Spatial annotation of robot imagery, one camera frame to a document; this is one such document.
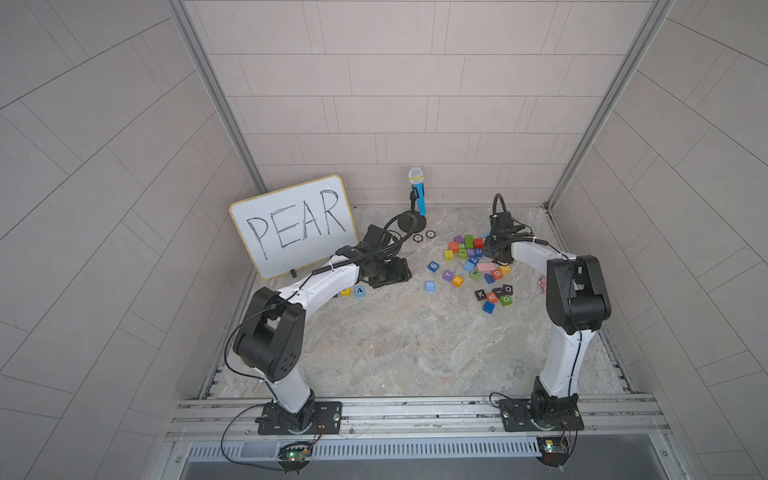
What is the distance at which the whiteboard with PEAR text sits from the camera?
2.88 ft

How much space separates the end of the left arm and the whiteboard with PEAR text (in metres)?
0.27

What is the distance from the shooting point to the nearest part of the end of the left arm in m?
0.64
